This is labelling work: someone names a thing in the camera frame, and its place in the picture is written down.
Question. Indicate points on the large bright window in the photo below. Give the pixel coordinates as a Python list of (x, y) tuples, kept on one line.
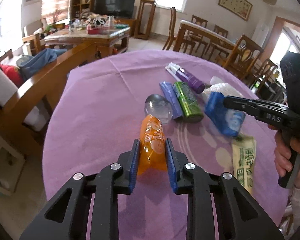
[(5, 25)]

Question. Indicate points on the pale yellow wrapper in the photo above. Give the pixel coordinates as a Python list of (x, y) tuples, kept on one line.
[(243, 160)]

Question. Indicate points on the white bottle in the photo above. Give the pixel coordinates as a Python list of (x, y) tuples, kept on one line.
[(110, 21)]

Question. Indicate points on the wooden sofa grey cushion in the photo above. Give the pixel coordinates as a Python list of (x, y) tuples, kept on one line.
[(27, 92)]

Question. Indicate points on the white ornate fruit stand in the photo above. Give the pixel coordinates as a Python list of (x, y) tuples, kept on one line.
[(97, 20)]

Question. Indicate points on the blue cloth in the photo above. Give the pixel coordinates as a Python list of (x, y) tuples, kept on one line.
[(40, 60)]

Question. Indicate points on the white standing air conditioner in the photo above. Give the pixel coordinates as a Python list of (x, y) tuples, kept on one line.
[(261, 35)]

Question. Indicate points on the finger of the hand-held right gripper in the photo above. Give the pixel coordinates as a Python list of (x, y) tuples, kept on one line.
[(245, 103)]

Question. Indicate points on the white purple tube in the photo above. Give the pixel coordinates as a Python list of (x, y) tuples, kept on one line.
[(172, 68)]

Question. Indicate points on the teal tray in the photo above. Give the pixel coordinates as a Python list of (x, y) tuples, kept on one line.
[(121, 25)]

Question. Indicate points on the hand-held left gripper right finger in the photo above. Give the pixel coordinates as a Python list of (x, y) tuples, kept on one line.
[(170, 162)]

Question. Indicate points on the wooden dining chair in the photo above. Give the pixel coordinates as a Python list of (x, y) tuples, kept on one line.
[(250, 40), (198, 17), (173, 17), (221, 27), (270, 63)]

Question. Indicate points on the striped window blinds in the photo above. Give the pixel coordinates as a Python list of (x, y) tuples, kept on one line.
[(56, 0)]

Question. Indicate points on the purple bottle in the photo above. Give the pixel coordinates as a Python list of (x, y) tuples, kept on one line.
[(190, 80)]

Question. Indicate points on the wooden door frame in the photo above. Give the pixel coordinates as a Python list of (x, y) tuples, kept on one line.
[(277, 25)]

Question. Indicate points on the orange packet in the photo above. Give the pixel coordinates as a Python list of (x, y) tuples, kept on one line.
[(151, 140)]

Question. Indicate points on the framed flower picture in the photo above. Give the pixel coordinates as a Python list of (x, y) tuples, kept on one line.
[(235, 3)]

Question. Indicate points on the purple packet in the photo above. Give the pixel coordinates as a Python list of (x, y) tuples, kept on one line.
[(170, 100)]

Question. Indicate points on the vase with branches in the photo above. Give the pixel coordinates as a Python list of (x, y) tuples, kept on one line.
[(54, 17)]

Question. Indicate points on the wooden armchair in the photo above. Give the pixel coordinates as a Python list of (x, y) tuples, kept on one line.
[(31, 30)]

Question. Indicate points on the wooden dining table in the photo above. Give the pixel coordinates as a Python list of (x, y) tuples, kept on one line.
[(205, 32)]

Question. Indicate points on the blue tissue pack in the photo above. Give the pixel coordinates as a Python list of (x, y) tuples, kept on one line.
[(222, 122)]

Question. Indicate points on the wooden coffee table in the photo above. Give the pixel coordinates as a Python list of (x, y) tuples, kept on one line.
[(77, 33)]

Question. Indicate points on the black television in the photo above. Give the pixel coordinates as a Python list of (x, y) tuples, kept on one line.
[(115, 5)]

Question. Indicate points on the clear glass dome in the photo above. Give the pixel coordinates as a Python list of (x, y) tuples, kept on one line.
[(158, 108)]

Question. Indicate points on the tall wooden plant stand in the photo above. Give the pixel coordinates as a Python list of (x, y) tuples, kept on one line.
[(147, 1)]

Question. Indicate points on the wooden television stand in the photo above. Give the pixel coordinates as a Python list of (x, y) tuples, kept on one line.
[(130, 23)]

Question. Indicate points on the person's right hand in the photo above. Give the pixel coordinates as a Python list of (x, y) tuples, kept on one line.
[(282, 155)]

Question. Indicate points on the wooden bookshelf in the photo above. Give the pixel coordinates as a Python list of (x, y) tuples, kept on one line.
[(75, 10)]

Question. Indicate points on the white storage shelf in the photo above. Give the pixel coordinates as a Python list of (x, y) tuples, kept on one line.
[(5, 155)]

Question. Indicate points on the red tray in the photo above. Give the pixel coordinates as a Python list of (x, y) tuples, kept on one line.
[(96, 31)]

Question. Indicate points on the red cushion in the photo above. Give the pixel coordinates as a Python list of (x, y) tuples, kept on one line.
[(11, 73)]

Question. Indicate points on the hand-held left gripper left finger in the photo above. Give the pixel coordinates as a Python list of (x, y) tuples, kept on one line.
[(134, 162)]

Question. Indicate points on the purple tablecloth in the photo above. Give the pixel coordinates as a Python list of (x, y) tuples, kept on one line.
[(102, 105)]

